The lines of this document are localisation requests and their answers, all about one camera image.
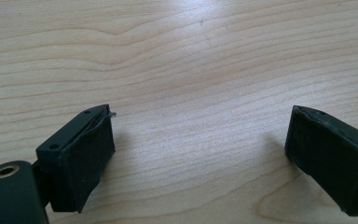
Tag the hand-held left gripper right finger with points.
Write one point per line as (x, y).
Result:
(332, 158)

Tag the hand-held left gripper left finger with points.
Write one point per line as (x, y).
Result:
(80, 161)

